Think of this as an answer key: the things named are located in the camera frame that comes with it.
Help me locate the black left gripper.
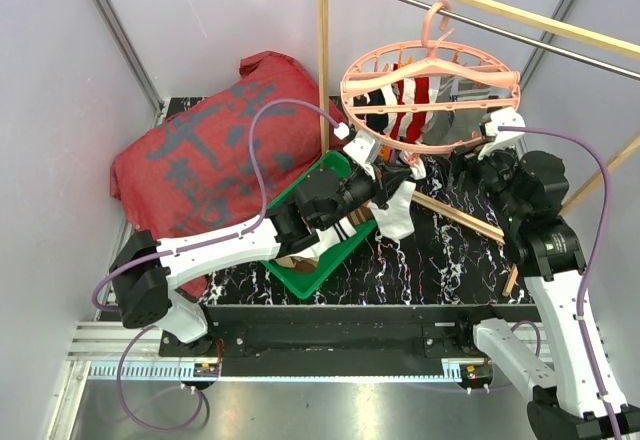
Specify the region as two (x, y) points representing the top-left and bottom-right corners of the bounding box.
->
(318, 158), (411, 231)

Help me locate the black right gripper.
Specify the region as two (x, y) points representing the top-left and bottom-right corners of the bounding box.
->
(433, 135), (526, 224)

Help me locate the pink round clip hanger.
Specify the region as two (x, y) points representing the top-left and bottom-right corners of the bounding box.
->
(340, 0), (521, 156)

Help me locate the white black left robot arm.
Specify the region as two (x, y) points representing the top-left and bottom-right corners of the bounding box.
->
(110, 161), (415, 356)

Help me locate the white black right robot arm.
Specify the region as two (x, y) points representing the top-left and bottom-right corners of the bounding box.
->
(448, 148), (639, 439)

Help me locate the grey sock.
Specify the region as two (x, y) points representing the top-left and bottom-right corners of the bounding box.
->
(421, 76), (491, 145)

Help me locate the brown argyle sock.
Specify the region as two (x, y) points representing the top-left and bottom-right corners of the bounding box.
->
(275, 205), (373, 274)

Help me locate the red christmas sock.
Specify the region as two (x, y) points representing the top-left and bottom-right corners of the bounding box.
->
(384, 62), (441, 144)

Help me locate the white black-striped sock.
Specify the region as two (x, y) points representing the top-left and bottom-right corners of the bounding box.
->
(302, 214), (374, 258)

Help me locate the green plastic tray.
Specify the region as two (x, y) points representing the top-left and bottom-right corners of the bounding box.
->
(261, 150), (376, 300)

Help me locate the metal hanging rod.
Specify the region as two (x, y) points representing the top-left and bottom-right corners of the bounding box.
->
(394, 0), (639, 81)

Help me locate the red printed cloth sack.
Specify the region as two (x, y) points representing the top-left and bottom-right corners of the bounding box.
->
(109, 50), (346, 301)

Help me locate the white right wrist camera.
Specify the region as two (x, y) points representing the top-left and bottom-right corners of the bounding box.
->
(477, 107), (525, 160)

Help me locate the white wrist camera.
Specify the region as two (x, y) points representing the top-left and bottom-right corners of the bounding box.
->
(477, 107), (525, 160)
(343, 130), (383, 168)

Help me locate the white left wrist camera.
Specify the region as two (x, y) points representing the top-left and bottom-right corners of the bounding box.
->
(343, 130), (383, 168)

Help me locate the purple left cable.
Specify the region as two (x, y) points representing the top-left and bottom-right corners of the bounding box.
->
(92, 99), (349, 434)

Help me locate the purple cable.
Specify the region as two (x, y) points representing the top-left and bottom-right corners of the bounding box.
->
(92, 99), (349, 434)
(497, 125), (626, 440)

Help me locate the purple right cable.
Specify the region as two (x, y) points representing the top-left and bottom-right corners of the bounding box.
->
(497, 125), (626, 440)

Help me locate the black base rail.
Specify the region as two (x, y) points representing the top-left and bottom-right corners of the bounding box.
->
(159, 305), (540, 382)

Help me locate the wooden drying rack frame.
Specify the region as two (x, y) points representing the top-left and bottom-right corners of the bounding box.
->
(313, 0), (640, 297)

